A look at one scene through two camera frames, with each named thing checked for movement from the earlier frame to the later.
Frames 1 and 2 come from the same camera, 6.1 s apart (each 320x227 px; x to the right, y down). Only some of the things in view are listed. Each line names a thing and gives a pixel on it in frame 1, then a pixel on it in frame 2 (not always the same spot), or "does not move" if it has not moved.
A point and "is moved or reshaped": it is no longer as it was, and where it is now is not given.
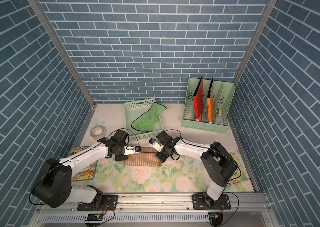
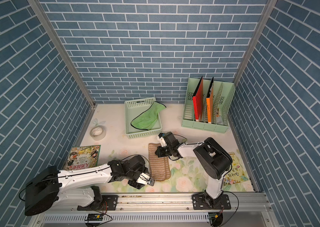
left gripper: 121,157 to 136,184
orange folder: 209,100 does not move
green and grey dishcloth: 147,120 does not move
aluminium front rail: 161,210 does not move
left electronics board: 95,217 does not move
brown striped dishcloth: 147,157 is moved or reshaped
